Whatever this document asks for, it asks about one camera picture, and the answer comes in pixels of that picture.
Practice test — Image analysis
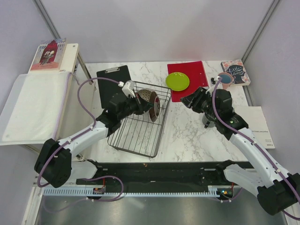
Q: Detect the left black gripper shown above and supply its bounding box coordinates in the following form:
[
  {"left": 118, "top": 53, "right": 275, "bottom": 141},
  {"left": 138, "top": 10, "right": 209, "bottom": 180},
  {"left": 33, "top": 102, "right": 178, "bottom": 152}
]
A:
[{"left": 118, "top": 92, "right": 153, "bottom": 120}]

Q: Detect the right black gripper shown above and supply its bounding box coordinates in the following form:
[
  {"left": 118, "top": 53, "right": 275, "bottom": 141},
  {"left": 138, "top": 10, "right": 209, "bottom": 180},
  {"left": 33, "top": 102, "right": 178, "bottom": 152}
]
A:
[{"left": 180, "top": 86, "right": 219, "bottom": 120}]

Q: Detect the dark brown floral plate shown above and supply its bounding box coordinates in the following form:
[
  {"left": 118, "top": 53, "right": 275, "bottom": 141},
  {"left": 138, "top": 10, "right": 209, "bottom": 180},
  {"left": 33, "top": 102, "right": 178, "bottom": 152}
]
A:
[{"left": 149, "top": 91, "right": 160, "bottom": 122}]

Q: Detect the green plate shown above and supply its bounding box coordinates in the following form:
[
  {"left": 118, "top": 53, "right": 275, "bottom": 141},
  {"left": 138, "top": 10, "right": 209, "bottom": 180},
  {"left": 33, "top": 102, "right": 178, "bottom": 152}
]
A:
[{"left": 165, "top": 72, "right": 190, "bottom": 91}]

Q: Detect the grey ceramic mug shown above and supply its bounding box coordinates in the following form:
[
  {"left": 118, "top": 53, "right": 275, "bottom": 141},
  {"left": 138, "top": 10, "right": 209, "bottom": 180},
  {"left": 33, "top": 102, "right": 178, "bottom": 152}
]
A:
[{"left": 202, "top": 113, "right": 216, "bottom": 128}]

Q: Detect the grey wire dish rack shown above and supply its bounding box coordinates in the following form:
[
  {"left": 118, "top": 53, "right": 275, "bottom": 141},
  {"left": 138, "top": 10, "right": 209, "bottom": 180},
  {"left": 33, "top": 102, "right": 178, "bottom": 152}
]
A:
[{"left": 107, "top": 82, "right": 171, "bottom": 158}]

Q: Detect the pink plastic cup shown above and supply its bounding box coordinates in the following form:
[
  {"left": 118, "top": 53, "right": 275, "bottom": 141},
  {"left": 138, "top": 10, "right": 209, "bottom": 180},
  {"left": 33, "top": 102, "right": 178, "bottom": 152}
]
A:
[{"left": 217, "top": 72, "right": 233, "bottom": 90}]

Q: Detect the patterned ceramic bowl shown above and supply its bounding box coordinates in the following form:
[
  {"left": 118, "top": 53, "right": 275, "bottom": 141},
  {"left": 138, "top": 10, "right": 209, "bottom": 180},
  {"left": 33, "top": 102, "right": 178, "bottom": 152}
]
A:
[{"left": 137, "top": 89, "right": 154, "bottom": 102}]

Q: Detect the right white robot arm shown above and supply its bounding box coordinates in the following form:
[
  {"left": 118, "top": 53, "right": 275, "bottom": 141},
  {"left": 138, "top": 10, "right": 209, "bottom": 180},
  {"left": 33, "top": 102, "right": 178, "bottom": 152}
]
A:
[{"left": 181, "top": 87, "right": 300, "bottom": 215}]

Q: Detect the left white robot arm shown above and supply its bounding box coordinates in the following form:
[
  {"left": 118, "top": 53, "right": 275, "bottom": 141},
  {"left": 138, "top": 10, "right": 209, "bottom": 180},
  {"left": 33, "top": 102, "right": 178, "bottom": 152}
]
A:
[{"left": 34, "top": 93, "right": 154, "bottom": 188}]

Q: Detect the red folder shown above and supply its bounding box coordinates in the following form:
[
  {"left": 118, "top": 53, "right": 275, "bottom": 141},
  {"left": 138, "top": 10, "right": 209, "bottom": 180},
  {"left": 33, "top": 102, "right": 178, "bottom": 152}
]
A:
[{"left": 167, "top": 61, "right": 209, "bottom": 102}]

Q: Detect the black clipboard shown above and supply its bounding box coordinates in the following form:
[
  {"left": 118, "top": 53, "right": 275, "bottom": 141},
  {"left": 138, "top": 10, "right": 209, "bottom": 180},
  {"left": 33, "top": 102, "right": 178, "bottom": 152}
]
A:
[{"left": 96, "top": 65, "right": 132, "bottom": 109}]

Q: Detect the Little Women book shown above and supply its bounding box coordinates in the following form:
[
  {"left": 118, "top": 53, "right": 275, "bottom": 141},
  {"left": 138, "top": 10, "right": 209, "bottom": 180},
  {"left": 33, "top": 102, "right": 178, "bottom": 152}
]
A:
[{"left": 221, "top": 60, "right": 251, "bottom": 86}]

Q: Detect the white spiral notebook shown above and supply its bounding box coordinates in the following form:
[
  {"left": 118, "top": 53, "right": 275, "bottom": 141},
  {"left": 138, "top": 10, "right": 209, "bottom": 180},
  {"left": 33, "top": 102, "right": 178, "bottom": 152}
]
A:
[{"left": 234, "top": 106, "right": 275, "bottom": 150}]

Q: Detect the red cover book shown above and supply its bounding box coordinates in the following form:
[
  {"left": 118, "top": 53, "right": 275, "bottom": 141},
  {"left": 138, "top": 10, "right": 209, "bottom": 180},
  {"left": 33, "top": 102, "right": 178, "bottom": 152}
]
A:
[{"left": 29, "top": 38, "right": 67, "bottom": 72}]

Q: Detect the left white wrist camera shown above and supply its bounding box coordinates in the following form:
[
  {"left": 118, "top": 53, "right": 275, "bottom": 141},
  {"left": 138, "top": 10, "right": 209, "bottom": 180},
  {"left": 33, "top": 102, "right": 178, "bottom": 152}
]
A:
[{"left": 118, "top": 80, "right": 135, "bottom": 98}]

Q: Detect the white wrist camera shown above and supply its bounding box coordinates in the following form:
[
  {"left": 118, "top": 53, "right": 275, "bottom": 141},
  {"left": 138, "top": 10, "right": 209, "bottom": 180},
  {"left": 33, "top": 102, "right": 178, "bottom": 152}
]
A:
[
  {"left": 118, "top": 80, "right": 135, "bottom": 98},
  {"left": 209, "top": 76, "right": 220, "bottom": 94}
]

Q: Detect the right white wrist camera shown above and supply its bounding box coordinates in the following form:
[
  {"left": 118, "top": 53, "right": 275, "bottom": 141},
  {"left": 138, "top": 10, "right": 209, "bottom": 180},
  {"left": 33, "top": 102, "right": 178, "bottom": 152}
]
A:
[{"left": 209, "top": 76, "right": 220, "bottom": 94}]

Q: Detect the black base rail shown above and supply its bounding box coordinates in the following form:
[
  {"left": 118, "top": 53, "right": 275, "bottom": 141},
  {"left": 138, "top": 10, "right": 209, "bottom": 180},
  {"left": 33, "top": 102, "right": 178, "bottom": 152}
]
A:
[{"left": 76, "top": 162, "right": 232, "bottom": 192}]

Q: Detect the light blue cable duct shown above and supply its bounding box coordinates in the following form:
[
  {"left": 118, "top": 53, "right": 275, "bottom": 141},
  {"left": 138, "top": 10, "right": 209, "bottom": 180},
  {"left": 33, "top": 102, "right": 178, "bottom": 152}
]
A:
[{"left": 43, "top": 186, "right": 232, "bottom": 197}]

